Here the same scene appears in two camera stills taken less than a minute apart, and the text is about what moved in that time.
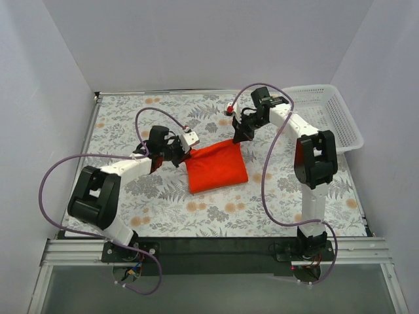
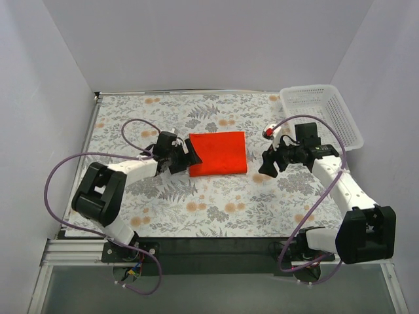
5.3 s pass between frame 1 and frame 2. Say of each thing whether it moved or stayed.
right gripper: moved
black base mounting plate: stayed
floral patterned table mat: stayed
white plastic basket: stayed
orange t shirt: moved
